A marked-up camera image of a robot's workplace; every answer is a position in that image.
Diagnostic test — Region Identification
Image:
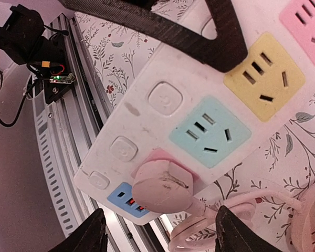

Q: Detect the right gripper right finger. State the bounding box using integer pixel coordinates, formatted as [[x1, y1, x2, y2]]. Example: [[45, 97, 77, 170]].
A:
[[215, 206, 278, 252]]

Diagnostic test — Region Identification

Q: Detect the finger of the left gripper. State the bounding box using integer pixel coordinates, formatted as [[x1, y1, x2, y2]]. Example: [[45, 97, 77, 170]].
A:
[[61, 1, 248, 73]]

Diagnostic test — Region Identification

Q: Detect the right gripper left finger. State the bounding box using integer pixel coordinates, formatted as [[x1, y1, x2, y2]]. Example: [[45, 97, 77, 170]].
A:
[[49, 208, 107, 252]]

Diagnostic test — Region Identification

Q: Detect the aluminium front rail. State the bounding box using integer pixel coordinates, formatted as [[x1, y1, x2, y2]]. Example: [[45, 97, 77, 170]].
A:
[[0, 15, 174, 252]]

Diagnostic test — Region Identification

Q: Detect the white power strip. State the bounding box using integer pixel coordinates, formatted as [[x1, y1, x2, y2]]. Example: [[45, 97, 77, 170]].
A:
[[74, 1, 315, 225]]

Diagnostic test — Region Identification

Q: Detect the pink round socket base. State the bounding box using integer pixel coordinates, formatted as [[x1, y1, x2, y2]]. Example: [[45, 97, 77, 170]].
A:
[[290, 184, 315, 251]]

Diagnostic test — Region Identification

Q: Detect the pink round plug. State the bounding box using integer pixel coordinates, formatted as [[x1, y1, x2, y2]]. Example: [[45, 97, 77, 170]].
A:
[[131, 148, 204, 214]]

